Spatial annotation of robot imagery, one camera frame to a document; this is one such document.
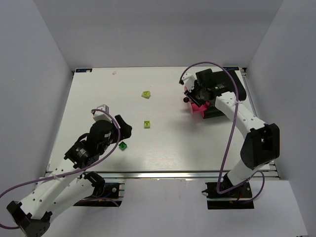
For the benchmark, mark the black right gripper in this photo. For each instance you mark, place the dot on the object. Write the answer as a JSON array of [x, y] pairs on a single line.
[[196, 96]]

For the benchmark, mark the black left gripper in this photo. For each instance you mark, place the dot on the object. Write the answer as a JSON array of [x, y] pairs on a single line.
[[121, 129]]

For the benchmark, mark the pink drawer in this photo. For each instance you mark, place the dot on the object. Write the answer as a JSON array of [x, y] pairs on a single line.
[[203, 114], [195, 108]]

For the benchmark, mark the pink bottom drawer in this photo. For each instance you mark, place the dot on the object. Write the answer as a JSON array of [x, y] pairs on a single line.
[[203, 114]]

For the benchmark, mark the green upturned square lego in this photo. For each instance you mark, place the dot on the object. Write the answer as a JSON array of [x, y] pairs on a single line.
[[122, 145]]

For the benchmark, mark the light green square lego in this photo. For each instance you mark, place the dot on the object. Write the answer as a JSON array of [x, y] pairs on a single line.
[[147, 124]]

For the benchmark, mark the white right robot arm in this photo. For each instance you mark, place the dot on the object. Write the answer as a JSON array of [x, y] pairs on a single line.
[[261, 142]]

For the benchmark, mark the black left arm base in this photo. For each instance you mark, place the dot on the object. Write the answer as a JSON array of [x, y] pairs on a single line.
[[109, 195]]

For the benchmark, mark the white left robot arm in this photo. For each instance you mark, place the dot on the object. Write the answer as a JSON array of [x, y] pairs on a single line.
[[69, 183]]

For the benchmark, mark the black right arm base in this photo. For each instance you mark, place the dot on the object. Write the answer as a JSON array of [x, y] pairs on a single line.
[[239, 198]]

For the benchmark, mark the black drawer cabinet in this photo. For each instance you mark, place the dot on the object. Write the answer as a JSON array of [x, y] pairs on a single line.
[[234, 89]]

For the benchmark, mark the light green sloped lego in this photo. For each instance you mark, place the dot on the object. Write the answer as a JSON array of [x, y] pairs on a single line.
[[146, 94]]

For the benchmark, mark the right blue label sticker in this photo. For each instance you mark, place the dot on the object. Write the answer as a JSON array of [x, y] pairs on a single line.
[[231, 68]]

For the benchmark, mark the blue label sticker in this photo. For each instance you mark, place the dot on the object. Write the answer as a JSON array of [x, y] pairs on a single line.
[[83, 70], [231, 68]]

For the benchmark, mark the left blue label sticker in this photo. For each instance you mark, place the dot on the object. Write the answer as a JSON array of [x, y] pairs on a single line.
[[83, 70]]

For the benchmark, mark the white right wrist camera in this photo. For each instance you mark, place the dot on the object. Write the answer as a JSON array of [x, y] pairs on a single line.
[[188, 81]]

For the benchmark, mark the aluminium front rail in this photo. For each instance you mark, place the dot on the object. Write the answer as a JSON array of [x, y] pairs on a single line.
[[160, 175]]

